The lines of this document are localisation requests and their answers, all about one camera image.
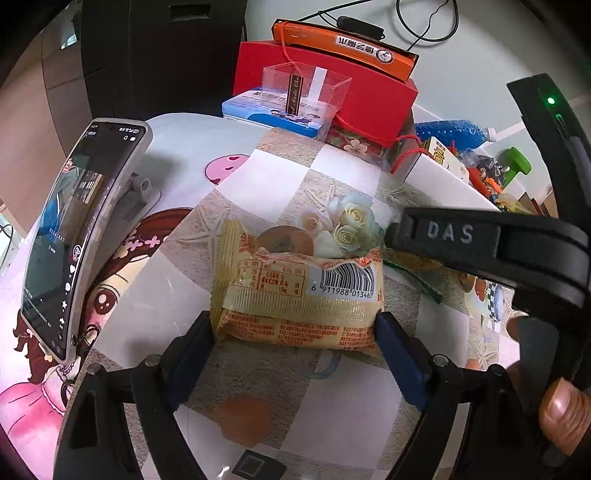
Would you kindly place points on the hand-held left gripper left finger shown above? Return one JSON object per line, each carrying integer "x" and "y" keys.
{"x": 189, "y": 364}

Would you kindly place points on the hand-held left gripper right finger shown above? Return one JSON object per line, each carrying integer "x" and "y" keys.
{"x": 401, "y": 360}

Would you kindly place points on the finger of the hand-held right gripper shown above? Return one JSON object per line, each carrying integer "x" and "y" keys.
{"x": 461, "y": 230}

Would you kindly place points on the green label cake packet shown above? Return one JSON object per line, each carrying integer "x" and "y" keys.
{"x": 415, "y": 270}

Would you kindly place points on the beige bread packet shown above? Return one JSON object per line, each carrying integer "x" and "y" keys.
{"x": 300, "y": 300}

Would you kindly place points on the person's right hand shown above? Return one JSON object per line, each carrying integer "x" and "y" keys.
{"x": 565, "y": 415}

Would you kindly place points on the colourful toy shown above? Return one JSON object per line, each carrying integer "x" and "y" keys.
{"x": 485, "y": 175}

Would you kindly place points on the green dumbbell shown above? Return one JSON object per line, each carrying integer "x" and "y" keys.
{"x": 515, "y": 166}

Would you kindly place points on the white card box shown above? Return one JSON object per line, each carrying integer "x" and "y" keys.
{"x": 441, "y": 154}

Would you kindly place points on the brown cardboard box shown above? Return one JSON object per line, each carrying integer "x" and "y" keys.
{"x": 547, "y": 201}

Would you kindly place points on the blue bead bottle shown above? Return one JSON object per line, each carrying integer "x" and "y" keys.
{"x": 452, "y": 131}

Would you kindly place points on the floral patterned packet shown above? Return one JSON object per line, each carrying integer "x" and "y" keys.
{"x": 355, "y": 144}

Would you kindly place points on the red paper bag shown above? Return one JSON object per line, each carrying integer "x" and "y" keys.
{"x": 369, "y": 106}

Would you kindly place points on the smartphone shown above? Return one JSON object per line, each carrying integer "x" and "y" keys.
{"x": 69, "y": 244}

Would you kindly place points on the white phone stand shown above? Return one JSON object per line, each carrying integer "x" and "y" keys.
{"x": 138, "y": 194}

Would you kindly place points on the orange box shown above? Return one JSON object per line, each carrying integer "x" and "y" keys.
{"x": 323, "y": 44}

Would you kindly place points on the clear plastic box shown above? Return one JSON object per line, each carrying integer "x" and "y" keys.
{"x": 277, "y": 87}

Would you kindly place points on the blue tissue box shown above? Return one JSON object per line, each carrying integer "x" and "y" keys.
{"x": 249, "y": 108}

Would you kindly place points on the black cabinet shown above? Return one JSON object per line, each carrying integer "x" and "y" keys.
{"x": 161, "y": 60}

